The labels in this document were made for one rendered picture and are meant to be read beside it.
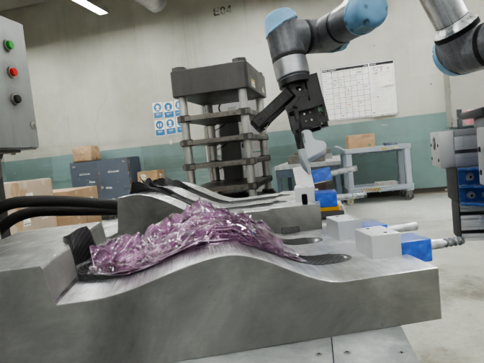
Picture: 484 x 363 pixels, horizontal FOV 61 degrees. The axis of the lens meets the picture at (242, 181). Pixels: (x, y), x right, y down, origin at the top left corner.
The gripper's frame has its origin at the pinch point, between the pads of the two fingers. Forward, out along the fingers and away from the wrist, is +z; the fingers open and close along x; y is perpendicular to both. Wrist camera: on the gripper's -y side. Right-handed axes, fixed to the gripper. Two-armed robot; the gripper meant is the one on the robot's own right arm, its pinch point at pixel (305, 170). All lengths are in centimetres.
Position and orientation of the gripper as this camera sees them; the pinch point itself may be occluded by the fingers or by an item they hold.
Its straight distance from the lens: 90.5
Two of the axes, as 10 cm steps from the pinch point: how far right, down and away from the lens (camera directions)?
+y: 9.6, -2.3, -1.8
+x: 1.9, 0.5, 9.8
